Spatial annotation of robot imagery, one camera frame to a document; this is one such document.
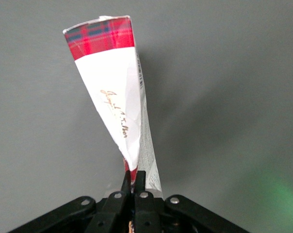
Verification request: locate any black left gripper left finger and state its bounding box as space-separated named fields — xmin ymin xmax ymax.
xmin=84 ymin=170 xmax=131 ymax=233

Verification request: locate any red cookie box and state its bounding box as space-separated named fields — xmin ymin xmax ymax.
xmin=63 ymin=15 xmax=163 ymax=198

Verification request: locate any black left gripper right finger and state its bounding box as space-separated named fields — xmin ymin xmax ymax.
xmin=133 ymin=170 xmax=163 ymax=233

